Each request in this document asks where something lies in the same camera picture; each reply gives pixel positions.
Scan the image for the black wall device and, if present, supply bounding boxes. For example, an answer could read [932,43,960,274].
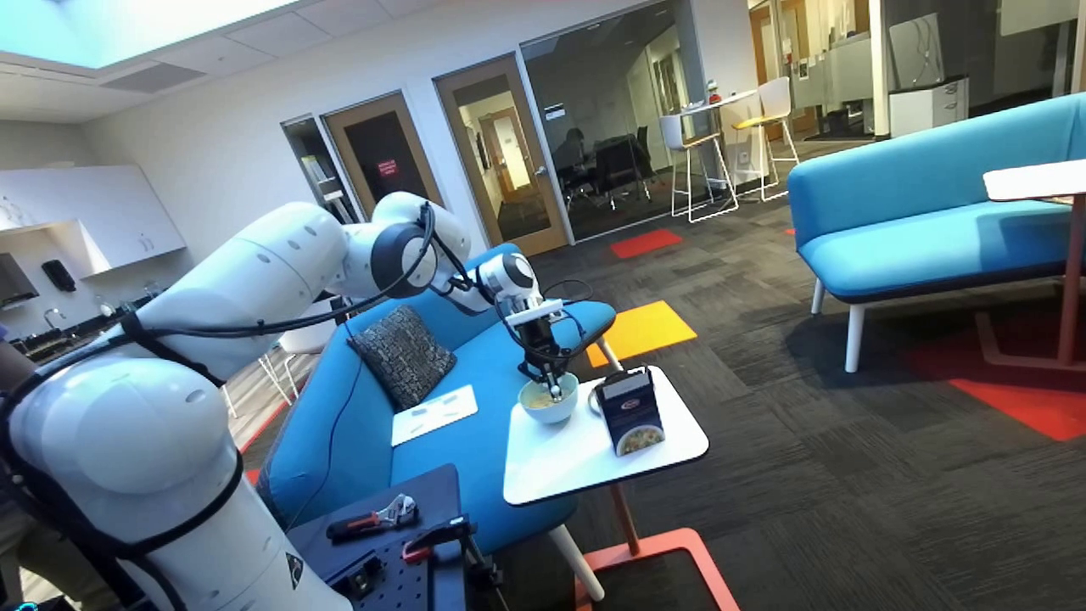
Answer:
[39,258,81,294]

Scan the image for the red black clamp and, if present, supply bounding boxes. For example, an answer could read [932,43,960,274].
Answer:
[401,517,470,566]

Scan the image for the grey patterned cushion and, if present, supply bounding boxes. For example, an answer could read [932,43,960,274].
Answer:
[347,303,459,413]

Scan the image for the dark blue food box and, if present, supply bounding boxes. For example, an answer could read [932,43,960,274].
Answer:
[594,368,667,457]

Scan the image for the red black pliers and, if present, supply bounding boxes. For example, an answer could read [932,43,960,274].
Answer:
[326,491,422,542]

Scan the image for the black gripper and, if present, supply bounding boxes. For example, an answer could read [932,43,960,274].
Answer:
[509,315,572,389]

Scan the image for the wooden framed dark door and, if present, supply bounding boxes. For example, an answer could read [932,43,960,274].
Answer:
[319,92,445,220]

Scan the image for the glass wall panel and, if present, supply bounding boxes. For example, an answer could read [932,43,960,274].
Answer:
[519,0,710,245]

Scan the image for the white low cabinet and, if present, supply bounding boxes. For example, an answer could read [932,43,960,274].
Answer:
[885,76,974,144]

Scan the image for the dark blue pegboard cart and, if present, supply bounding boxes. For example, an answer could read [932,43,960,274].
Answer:
[286,462,470,611]

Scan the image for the white side table orange frame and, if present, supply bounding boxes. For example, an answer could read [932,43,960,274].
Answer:
[978,156,1086,376]
[497,363,744,611]

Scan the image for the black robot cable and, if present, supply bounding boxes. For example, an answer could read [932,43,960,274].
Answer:
[0,199,621,572]

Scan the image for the blue upholstered sofa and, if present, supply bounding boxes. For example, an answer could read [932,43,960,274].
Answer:
[786,92,1086,376]
[258,241,621,556]

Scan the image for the white bar stool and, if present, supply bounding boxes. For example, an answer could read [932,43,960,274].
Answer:
[658,104,738,224]

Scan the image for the light green bowl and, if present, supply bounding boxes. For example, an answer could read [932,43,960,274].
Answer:
[516,376,582,431]

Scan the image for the white wall cabinet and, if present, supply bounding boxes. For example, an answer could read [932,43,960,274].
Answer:
[0,162,189,282]

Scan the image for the wooden framed open door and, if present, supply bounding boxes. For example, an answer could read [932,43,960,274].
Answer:
[433,50,571,258]

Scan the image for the white paper sheet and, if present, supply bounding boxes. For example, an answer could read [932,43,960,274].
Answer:
[387,383,483,449]

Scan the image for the yellow seat bar stool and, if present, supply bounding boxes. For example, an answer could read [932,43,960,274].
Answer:
[734,76,805,206]

